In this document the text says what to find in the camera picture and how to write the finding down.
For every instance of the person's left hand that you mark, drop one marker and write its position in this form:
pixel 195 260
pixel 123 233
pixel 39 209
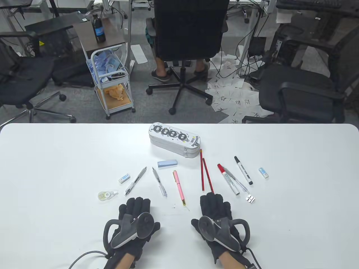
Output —
pixel 134 206

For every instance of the person's right hand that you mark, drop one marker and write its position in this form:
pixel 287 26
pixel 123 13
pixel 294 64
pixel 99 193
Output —
pixel 214 204

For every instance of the grey mechanical pencil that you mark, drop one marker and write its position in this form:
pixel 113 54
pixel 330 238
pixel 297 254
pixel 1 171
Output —
pixel 136 181

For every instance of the red capped white marker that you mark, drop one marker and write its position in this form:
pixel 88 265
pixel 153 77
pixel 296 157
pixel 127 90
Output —
pixel 228 180

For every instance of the red pencil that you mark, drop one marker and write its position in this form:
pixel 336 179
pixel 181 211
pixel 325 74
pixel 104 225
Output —
pixel 207 176
pixel 202 171

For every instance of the clear slim ballpoint pen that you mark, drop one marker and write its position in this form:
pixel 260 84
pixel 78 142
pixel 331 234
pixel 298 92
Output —
pixel 238 182

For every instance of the clear barrel pen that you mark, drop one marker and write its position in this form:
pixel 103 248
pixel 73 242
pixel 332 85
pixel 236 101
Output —
pixel 159 182

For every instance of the pink pen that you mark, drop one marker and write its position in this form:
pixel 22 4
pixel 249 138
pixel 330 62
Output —
pixel 178 185

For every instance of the pale blue rectangular block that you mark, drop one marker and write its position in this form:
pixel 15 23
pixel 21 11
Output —
pixel 167 163

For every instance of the white printed zippered pencil case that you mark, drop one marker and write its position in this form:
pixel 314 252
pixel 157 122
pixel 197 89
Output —
pixel 171 138

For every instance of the person's right forearm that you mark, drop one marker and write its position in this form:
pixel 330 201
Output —
pixel 231 262

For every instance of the person's left forearm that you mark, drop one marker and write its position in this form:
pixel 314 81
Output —
pixel 124 262

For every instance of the metal pencil sharpener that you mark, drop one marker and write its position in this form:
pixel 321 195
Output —
pixel 250 199

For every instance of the grey black hand controller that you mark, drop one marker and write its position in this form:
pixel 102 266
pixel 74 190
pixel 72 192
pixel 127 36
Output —
pixel 207 228
pixel 144 225

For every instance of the small white eraser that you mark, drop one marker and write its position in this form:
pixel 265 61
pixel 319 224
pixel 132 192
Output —
pixel 263 172
pixel 124 178

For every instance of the clear correction tape dispenser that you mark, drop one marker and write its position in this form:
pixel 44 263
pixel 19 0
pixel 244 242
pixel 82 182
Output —
pixel 106 196

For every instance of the black capped white marker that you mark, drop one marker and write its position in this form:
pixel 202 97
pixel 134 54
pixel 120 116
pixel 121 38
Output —
pixel 243 170

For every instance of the white rolling cart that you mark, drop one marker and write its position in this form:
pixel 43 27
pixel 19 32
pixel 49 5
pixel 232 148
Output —
pixel 115 104

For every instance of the pile of white papers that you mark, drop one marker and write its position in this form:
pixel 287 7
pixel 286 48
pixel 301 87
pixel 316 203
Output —
pixel 235 98

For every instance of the orange cloth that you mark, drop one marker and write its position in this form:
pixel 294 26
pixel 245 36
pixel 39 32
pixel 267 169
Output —
pixel 115 91

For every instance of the heap of blue packets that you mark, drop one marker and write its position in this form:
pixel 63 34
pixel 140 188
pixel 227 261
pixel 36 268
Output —
pixel 105 63

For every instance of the black mesh office chair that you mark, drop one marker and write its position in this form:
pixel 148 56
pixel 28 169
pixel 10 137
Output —
pixel 297 84

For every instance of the white paper strip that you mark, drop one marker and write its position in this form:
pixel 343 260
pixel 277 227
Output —
pixel 138 53

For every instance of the black box on floor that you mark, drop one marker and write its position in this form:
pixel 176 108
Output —
pixel 257 44

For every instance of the black chrome-base office chair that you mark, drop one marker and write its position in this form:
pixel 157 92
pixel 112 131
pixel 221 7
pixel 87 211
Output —
pixel 25 75

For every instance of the brown side table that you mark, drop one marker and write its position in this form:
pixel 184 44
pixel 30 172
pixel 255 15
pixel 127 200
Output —
pixel 87 36

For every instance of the white desk leg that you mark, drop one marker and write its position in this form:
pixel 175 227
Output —
pixel 129 28

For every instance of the black high-back office chair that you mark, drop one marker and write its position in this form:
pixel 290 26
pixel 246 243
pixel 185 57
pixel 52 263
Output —
pixel 185 28

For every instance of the dark bottle blue label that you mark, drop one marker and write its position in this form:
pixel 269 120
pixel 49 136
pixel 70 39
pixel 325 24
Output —
pixel 98 29

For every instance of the black desk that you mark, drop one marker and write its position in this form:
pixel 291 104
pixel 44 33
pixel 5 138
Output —
pixel 50 23

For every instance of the black stand pole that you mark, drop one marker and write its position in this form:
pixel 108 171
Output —
pixel 53 7

